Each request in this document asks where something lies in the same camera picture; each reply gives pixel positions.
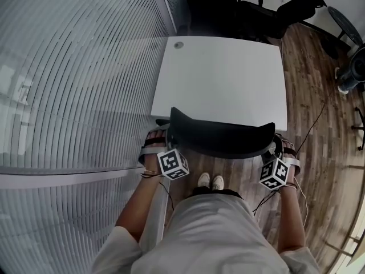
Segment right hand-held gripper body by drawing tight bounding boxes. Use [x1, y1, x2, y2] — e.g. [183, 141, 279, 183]
[258, 134, 302, 190]

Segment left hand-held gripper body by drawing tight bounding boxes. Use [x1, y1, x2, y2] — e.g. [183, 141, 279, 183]
[138, 123, 190, 181]

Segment person's right forearm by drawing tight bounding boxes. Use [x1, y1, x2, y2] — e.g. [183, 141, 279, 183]
[277, 183, 306, 253]

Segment person's left forearm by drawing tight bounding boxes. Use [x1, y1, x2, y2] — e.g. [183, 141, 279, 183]
[115, 172, 169, 243]

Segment white desk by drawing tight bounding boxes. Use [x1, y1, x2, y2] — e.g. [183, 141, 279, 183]
[150, 35, 288, 132]

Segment black high-back office chair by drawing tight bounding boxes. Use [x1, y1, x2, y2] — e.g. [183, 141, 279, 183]
[180, 0, 248, 37]

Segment black office chair with armrests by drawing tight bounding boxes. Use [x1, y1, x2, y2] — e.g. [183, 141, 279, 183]
[241, 0, 286, 41]

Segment black mesh office chair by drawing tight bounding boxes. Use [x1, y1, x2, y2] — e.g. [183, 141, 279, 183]
[301, 5, 364, 60]

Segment black reclined office chair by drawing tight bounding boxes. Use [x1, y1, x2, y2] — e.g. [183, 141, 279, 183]
[275, 0, 328, 30]

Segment person's left hand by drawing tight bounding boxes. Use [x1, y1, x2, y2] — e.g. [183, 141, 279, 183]
[146, 129, 167, 148]

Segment person's right hand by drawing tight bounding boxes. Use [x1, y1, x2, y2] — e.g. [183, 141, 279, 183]
[280, 139, 297, 156]

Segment person's left white shoe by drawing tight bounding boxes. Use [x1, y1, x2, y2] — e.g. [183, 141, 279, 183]
[197, 172, 210, 188]

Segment person's white shoe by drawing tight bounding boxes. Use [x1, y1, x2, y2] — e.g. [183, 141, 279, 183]
[197, 172, 210, 188]
[211, 175, 225, 191]

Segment person's right white shoe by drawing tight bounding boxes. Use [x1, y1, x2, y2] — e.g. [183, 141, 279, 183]
[211, 175, 225, 191]

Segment person's black trousers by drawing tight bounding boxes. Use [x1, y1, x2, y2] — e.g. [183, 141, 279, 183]
[190, 186, 241, 200]

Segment person's white shirt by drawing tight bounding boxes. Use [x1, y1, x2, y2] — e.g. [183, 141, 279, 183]
[90, 193, 322, 274]

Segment black tripod stand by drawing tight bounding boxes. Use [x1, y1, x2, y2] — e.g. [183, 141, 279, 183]
[350, 106, 365, 151]

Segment thin wrist bracelet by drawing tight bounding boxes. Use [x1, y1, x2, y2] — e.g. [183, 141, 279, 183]
[140, 169, 163, 179]

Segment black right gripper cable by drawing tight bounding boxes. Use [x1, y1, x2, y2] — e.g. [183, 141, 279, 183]
[252, 189, 281, 214]

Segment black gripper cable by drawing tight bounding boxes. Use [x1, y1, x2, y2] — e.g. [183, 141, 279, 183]
[252, 189, 281, 214]
[158, 180, 175, 211]

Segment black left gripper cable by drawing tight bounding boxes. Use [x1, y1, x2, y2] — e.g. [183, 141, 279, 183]
[158, 180, 175, 211]

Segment white right gripper cable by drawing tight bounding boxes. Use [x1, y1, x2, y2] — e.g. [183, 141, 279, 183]
[293, 176, 309, 228]

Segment black floor cable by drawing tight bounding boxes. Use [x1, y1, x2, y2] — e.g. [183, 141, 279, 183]
[295, 91, 335, 155]

